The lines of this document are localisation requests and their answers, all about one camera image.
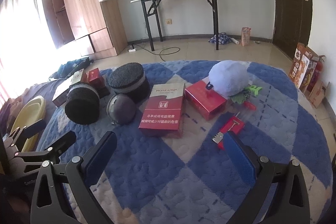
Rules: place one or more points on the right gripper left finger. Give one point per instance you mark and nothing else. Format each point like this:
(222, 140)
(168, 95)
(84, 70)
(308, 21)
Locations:
(50, 203)

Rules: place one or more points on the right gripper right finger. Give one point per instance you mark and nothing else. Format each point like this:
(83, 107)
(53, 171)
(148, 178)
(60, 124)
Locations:
(290, 202)

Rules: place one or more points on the black grey round box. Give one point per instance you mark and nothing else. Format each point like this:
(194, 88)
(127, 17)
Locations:
(82, 104)
(130, 80)

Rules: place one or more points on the grey round zip case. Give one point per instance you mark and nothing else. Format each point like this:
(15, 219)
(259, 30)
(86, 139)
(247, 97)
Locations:
(121, 109)

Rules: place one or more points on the red cigarette box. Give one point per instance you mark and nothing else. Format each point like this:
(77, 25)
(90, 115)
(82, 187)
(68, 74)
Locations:
(204, 99)

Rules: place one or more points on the red white cigarette carton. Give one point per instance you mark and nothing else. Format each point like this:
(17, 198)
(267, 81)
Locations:
(162, 116)

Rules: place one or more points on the small dark red box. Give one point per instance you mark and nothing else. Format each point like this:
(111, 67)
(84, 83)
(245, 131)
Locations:
(96, 81)

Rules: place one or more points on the yellow plastic basin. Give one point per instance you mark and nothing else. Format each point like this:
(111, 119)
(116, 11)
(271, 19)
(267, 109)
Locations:
(33, 111)

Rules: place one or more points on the open dark suitcase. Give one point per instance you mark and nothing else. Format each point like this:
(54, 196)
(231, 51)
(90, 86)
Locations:
(67, 70)

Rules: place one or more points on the green hair claw clip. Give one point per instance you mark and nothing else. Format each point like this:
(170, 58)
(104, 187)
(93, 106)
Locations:
(254, 90)

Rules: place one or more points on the blue white patterned blanket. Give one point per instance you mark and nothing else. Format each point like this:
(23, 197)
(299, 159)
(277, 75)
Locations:
(189, 179)

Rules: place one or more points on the red fire extinguisher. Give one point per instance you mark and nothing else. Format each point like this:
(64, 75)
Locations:
(316, 73)

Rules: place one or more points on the light blue plush ball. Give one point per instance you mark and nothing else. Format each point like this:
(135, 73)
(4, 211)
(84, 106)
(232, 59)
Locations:
(228, 78)

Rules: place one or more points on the orange printed cardboard box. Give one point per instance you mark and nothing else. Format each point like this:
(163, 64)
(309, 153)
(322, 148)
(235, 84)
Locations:
(303, 66)

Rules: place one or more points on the wooden wardrobe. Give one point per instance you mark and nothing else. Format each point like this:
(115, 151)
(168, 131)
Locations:
(91, 27)

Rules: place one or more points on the blue checked cloth on floor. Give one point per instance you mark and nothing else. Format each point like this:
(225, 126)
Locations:
(222, 39)

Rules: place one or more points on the pink carton on floor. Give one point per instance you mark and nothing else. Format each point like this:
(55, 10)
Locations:
(245, 36)

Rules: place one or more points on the black folding table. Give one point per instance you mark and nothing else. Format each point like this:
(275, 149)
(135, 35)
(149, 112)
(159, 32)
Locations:
(180, 17)

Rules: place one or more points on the dark wooden door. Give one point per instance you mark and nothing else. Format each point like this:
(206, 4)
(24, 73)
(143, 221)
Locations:
(292, 24)

